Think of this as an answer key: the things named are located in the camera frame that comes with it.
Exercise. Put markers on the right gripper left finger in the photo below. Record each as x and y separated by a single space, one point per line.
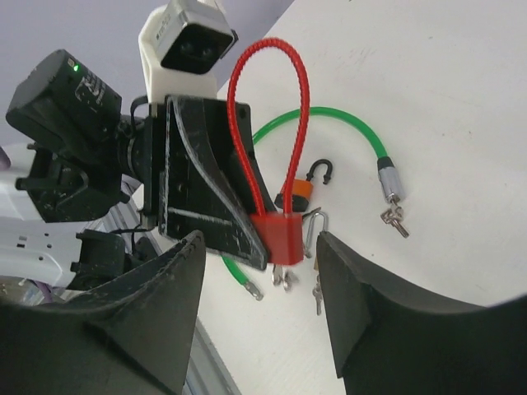
132 335

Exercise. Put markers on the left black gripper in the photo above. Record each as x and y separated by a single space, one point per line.
192 178

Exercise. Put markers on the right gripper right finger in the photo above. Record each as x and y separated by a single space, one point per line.
390 336

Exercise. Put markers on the small silver keys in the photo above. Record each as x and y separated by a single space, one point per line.
318 295
284 277

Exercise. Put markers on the orange black padlock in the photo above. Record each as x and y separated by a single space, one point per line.
303 188

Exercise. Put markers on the brass padlock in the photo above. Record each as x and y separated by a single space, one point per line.
318 222

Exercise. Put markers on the black-headed key pair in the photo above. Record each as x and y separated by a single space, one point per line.
308 214

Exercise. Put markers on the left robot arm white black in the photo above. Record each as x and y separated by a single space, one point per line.
83 146

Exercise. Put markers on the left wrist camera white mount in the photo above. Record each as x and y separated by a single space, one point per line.
179 44

